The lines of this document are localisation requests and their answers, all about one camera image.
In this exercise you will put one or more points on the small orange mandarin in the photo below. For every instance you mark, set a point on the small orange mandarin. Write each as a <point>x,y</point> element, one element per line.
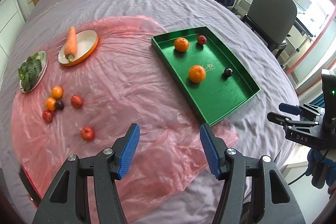
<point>50,104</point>

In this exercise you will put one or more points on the right blue gloved hand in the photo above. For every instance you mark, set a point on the right blue gloved hand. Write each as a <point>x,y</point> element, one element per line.
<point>315,156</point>

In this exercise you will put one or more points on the orange rimmed white plate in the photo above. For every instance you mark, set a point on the orange rimmed white plate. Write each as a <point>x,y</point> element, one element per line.
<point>87,42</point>

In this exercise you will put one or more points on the grey bed sheet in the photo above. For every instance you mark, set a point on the grey bed sheet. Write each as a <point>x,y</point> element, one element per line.
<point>247,129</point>

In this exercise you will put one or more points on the orange mandarin far tray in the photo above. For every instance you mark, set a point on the orange mandarin far tray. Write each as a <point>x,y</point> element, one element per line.
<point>181,44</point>

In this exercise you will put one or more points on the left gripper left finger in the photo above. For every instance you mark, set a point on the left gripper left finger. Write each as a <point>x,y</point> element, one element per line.
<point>66,199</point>

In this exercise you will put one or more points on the orange persimmon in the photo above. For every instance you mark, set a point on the orange persimmon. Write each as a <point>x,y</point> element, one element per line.
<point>57,92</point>

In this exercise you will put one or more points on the white wardrobe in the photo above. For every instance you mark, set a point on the white wardrobe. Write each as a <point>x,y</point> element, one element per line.
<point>11,22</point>

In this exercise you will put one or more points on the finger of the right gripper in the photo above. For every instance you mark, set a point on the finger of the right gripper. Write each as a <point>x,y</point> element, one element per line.
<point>286,121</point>
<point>304,111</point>

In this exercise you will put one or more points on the orange mandarin tray middle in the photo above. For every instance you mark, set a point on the orange mandarin tray middle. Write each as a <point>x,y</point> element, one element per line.
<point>197,74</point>

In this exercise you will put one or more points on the orange carrot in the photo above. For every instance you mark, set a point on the orange carrot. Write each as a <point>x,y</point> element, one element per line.
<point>70,47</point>

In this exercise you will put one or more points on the red apple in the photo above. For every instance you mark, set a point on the red apple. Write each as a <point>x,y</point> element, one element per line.
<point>87,134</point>

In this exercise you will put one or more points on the pink plastic sheet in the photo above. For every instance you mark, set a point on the pink plastic sheet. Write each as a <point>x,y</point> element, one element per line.
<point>121,83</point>

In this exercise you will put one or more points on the patterned white plate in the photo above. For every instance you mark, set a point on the patterned white plate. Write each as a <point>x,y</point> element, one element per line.
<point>44,60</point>

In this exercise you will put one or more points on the grey office chair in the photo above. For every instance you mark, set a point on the grey office chair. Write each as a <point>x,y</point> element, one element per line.
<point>272,27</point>

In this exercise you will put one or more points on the red plum tray far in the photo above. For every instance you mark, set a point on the red plum tray far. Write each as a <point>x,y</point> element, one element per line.
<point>201,40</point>

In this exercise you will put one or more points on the dark purple plum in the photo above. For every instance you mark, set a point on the dark purple plum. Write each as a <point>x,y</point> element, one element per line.
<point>59,105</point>

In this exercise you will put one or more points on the orange mandarin tray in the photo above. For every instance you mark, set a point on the orange mandarin tray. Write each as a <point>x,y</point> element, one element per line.
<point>181,44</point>
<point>197,74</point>

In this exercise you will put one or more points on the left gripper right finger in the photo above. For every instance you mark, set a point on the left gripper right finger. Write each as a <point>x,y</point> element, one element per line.
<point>272,200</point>

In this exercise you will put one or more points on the green leafy vegetable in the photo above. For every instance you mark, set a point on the green leafy vegetable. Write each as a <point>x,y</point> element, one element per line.
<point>29,72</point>

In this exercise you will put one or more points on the dark plum in tray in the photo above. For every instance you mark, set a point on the dark plum in tray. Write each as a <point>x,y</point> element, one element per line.
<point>228,72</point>

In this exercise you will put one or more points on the green rectangular tray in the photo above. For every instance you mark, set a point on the green rectangular tray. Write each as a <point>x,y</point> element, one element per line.
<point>216,97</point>

